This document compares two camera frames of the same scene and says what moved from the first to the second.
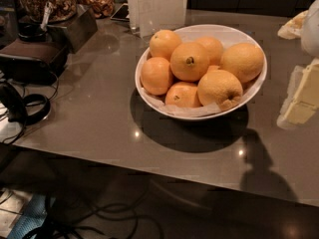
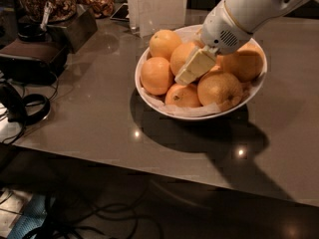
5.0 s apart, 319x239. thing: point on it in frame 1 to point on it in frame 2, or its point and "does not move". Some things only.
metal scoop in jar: [48, 10] does not move
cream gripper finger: [293, 28] to [197, 36]
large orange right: [244, 61] does not move
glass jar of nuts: [31, 0] does not move
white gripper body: [311, 30] to [221, 30]
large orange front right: [220, 88] does not move
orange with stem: [188, 62] does not move
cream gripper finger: [302, 99] to [200, 60]
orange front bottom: [182, 94] does not move
